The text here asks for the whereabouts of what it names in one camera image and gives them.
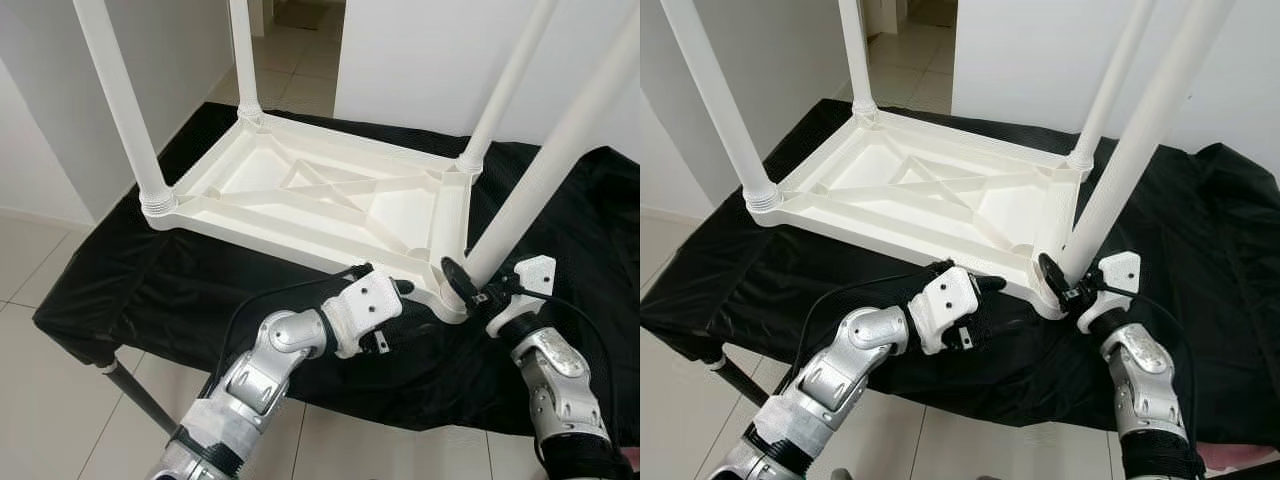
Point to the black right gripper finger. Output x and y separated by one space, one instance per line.
460 280
1055 275

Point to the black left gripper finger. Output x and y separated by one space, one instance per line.
404 287
990 284

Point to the white plastic table top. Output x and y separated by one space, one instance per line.
300 215
900 215

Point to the white plastic table leg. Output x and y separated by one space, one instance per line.
855 50
1150 140
510 80
715 100
560 150
120 100
243 50
1110 80

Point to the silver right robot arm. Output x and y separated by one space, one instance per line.
1145 385
560 390

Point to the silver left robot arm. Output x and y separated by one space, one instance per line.
260 380
840 375

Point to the black cloth table cover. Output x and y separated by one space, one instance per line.
150 290
740 290

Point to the pink cushion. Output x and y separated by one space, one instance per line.
1240 458

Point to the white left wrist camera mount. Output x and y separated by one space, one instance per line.
365 305
945 300

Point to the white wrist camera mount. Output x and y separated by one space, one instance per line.
365 305
945 300
535 275
1120 272

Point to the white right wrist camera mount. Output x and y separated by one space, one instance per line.
535 275
1120 272

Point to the white door frame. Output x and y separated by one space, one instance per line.
890 12
258 12

